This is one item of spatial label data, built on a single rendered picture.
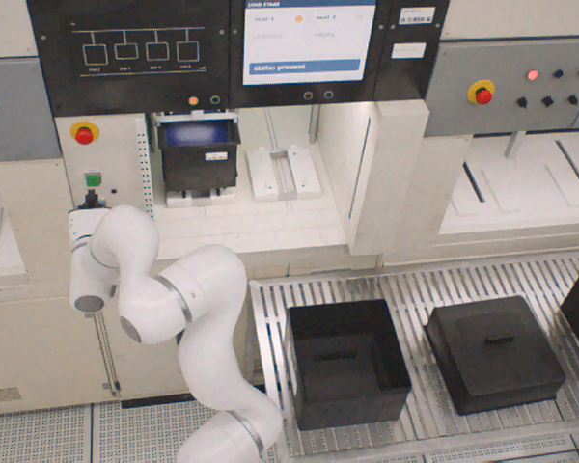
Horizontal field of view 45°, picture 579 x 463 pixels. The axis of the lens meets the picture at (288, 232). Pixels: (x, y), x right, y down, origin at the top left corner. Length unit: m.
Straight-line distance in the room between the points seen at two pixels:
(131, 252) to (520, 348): 1.20
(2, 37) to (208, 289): 0.72
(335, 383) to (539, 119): 0.89
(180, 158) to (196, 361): 0.92
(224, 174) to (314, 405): 0.75
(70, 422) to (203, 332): 1.60
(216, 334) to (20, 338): 1.21
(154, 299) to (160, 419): 1.65
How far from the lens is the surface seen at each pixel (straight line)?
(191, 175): 2.07
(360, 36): 1.61
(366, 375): 1.96
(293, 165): 2.26
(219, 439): 1.38
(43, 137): 1.70
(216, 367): 1.23
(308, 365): 1.95
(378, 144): 1.76
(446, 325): 1.99
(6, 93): 1.63
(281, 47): 1.58
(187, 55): 1.56
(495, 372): 1.95
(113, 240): 1.20
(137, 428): 2.72
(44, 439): 2.76
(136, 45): 1.55
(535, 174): 2.51
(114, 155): 1.75
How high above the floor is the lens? 2.43
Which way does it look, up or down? 48 degrees down
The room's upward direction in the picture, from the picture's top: 6 degrees clockwise
